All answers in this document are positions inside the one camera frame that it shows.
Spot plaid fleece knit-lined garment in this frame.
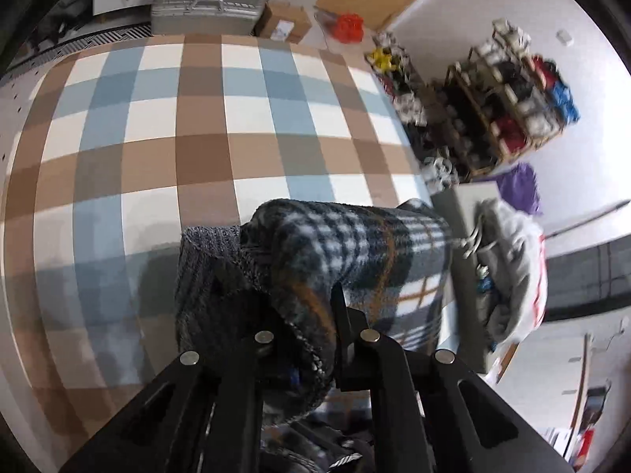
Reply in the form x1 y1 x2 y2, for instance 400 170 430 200
174 199 451 426

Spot white grey clothes pile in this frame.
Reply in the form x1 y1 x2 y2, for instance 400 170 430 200
461 199 547 345

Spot red orange bag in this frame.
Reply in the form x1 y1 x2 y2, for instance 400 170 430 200
329 13 364 44

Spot cardboard box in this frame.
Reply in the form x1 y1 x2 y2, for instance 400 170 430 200
254 1 311 44

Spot purple cloth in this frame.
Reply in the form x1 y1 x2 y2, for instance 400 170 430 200
484 162 541 216

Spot checkered brown blue bedsheet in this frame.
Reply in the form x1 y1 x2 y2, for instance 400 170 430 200
1 36 428 472

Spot wooden shoe rack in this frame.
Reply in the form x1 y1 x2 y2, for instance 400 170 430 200
434 18 580 178

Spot silver aluminium suitcase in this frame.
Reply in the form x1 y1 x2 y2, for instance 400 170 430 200
151 0 269 35

